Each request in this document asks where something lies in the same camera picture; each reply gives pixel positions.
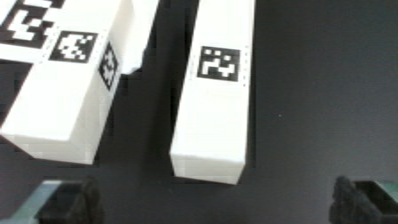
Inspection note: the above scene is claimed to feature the fiducial marker sheet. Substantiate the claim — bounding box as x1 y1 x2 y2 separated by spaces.
0 0 67 64

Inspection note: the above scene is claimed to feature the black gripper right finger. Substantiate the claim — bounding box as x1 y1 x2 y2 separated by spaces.
328 176 398 224

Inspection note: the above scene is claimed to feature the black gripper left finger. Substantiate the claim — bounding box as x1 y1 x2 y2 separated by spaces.
10 177 105 224

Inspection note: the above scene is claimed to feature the white desk leg middle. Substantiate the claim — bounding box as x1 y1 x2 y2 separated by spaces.
0 0 160 164

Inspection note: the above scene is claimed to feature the white desk leg with tag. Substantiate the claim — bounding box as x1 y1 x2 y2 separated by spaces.
168 0 256 184

